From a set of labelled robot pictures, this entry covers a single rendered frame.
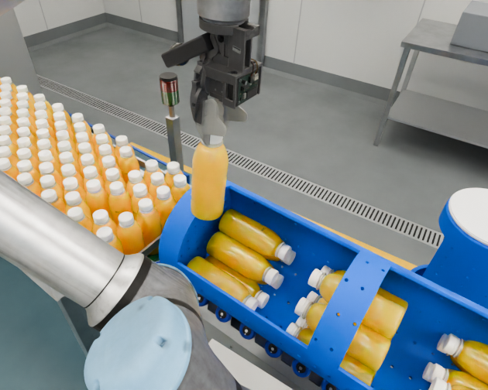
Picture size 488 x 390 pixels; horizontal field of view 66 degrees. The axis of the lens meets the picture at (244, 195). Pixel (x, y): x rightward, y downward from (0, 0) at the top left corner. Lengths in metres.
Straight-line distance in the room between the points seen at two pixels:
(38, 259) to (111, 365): 0.17
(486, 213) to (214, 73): 1.02
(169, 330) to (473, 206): 1.13
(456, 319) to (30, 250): 0.84
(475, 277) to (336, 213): 1.50
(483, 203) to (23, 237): 1.27
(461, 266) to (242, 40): 1.02
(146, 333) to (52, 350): 1.78
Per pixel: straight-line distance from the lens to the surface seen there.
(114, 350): 0.44
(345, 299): 0.74
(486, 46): 3.23
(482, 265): 1.33
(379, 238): 2.64
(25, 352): 2.23
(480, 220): 1.33
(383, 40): 4.12
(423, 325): 1.01
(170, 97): 1.38
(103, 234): 1.02
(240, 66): 0.57
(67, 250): 0.52
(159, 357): 0.40
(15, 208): 0.52
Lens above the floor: 1.81
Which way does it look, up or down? 42 degrees down
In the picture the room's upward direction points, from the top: 3 degrees clockwise
